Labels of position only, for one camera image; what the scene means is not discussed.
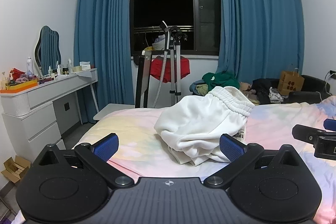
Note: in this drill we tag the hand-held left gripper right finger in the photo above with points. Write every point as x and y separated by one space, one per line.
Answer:
231 146

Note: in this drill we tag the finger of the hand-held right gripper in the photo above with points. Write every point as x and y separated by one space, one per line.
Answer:
303 132
330 124

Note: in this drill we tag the white spray bottle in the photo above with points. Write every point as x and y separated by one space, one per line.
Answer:
29 66

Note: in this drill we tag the red cloth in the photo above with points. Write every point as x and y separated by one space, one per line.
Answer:
157 67

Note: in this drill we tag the yellow-green cloth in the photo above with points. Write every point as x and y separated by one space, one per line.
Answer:
203 89

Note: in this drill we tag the black folded ironing board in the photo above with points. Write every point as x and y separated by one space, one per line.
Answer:
140 79

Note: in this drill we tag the bed with pastel sheet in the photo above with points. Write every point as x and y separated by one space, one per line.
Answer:
131 129

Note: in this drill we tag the white pants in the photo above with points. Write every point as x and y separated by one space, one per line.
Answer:
199 119

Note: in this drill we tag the cardboard box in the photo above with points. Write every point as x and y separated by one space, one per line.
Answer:
14 167

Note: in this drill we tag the white vanity desk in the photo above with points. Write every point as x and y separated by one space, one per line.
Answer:
39 113

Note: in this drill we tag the black sofa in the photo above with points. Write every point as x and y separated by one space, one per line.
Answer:
311 87

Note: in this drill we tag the garment steamer stand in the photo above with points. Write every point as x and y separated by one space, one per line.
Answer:
177 66

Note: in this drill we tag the green garment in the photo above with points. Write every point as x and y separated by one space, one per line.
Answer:
223 81

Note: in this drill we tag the brown paper bag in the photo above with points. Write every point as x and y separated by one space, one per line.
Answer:
290 83

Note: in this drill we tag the orange tray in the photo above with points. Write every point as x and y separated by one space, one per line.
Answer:
21 87

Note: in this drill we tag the blue curtain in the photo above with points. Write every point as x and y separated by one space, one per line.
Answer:
105 29
260 16

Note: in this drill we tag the wavy vanity mirror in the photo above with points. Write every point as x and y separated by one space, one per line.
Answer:
48 50

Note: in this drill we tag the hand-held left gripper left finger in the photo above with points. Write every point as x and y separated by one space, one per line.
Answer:
106 146

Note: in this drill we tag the tissue box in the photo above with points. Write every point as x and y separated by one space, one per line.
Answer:
85 66

